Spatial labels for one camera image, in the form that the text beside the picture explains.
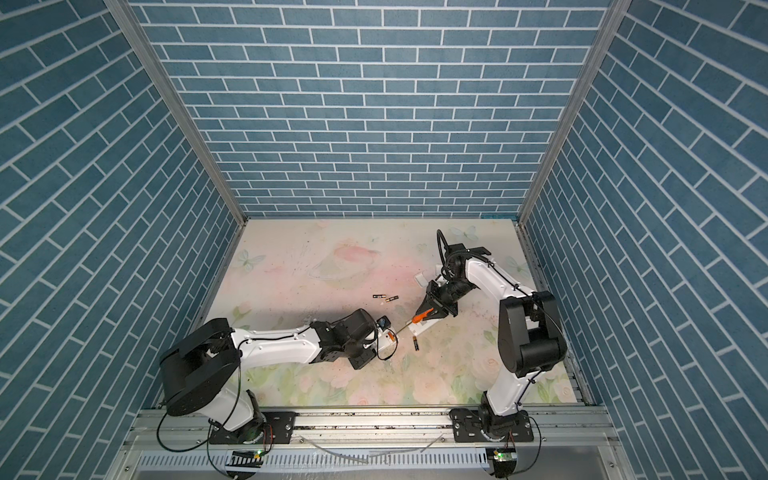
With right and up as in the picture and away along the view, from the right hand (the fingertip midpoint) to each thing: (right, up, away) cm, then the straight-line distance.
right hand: (417, 311), depth 83 cm
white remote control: (-9, -11, +4) cm, 15 cm away
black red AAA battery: (0, -11, +6) cm, 12 cm away
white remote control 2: (+1, -6, +7) cm, 10 cm away
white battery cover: (+3, +6, +19) cm, 21 cm away
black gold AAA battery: (-12, +2, +16) cm, 20 cm away
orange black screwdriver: (0, -2, 0) cm, 2 cm away
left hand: (-13, -12, +4) cm, 18 cm away
